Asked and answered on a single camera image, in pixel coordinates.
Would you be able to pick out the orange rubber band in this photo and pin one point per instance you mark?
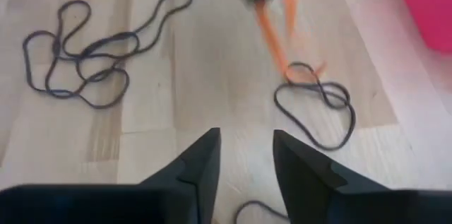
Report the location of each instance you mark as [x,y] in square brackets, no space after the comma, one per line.
[272,40]

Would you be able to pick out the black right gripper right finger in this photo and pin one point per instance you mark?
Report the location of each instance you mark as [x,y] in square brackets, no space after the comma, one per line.
[307,181]

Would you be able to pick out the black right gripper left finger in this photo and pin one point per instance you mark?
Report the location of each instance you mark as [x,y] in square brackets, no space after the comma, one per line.
[194,181]

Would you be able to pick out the red plastic basket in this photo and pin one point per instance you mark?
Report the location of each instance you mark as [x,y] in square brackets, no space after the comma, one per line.
[427,5]

